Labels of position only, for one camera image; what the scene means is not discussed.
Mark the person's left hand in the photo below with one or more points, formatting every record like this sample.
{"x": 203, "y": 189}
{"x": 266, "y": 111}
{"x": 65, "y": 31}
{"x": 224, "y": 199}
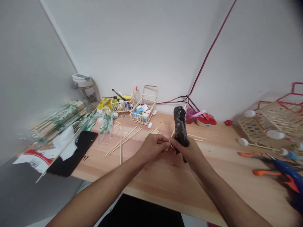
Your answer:
{"x": 151, "y": 146}

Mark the person's right hand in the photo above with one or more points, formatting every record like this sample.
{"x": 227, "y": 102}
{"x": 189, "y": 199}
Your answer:
{"x": 191, "y": 151}

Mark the short wooden stick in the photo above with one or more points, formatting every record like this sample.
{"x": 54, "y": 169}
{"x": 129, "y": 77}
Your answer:
{"x": 171, "y": 137}

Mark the black cutting pliers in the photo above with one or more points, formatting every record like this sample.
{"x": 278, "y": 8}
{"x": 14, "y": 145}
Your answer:
{"x": 180, "y": 125}

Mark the scattered wooden sticks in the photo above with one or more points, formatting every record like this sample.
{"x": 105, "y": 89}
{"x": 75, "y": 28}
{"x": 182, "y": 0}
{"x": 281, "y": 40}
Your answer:
{"x": 121, "y": 142}

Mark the red bowl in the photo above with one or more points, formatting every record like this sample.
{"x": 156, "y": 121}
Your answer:
{"x": 207, "y": 120}

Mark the wooden stick cart with caps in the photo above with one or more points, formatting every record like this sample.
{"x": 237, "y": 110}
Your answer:
{"x": 143, "y": 112}

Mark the pink plastic cup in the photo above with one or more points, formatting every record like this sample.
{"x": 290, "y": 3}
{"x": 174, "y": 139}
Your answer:
{"x": 190, "y": 115}

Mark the red ball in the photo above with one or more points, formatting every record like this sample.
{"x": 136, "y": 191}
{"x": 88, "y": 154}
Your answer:
{"x": 228, "y": 123}

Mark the white bottle cap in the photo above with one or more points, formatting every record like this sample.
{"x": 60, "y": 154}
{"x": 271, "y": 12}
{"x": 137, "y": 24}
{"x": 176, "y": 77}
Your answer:
{"x": 100, "y": 119}
{"x": 115, "y": 115}

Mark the clear green printed wrappers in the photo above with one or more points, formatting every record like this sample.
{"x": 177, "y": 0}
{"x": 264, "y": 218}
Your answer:
{"x": 105, "y": 125}

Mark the small wooden stick cart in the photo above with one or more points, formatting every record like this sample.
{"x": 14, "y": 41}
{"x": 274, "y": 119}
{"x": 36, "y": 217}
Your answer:
{"x": 123, "y": 104}

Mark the white wheel on stick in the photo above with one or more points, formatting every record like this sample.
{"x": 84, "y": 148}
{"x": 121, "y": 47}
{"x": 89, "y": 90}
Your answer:
{"x": 243, "y": 142}

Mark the black pen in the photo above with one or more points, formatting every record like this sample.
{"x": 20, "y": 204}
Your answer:
{"x": 119, "y": 94}

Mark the yellow plastic bag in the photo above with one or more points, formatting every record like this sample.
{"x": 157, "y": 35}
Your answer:
{"x": 104, "y": 104}

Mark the person's body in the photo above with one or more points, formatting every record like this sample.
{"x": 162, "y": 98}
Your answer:
{"x": 142, "y": 212}

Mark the orange and grey pliers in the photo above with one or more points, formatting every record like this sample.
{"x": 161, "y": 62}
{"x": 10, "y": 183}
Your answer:
{"x": 260, "y": 158}

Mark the black smartphone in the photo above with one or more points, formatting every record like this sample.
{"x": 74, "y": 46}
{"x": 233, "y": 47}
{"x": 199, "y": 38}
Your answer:
{"x": 75, "y": 153}

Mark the clear water bottle white lid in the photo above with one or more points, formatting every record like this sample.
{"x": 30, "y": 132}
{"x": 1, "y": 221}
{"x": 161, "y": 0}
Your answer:
{"x": 86, "y": 91}

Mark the large wooden stick cart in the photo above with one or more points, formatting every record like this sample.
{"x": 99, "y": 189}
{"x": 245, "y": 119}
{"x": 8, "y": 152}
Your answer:
{"x": 272, "y": 120}

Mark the white tissue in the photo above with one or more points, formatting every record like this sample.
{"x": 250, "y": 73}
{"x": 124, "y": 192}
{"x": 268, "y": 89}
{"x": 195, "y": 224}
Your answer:
{"x": 65, "y": 142}

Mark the pile of green wrapped chopsticks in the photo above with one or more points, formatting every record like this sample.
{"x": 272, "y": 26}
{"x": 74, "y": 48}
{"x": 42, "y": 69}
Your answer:
{"x": 61, "y": 120}

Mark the long bamboo skewer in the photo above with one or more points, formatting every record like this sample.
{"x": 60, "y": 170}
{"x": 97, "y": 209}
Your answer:
{"x": 58, "y": 156}

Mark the white and blue glue bottle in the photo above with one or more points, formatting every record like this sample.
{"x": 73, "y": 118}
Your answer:
{"x": 290, "y": 153}

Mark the blue glue gun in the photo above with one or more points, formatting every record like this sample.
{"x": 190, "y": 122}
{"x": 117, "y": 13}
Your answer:
{"x": 290, "y": 175}

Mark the red and white packet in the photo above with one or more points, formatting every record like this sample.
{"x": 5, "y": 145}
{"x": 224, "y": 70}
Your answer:
{"x": 33, "y": 160}

